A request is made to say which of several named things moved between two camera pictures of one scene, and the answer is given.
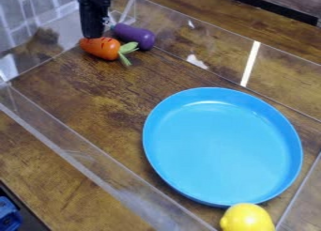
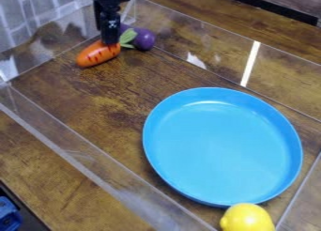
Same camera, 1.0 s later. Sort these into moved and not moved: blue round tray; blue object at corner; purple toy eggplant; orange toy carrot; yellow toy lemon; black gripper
Moved: orange toy carrot; black gripper
Not moved: blue round tray; purple toy eggplant; yellow toy lemon; blue object at corner
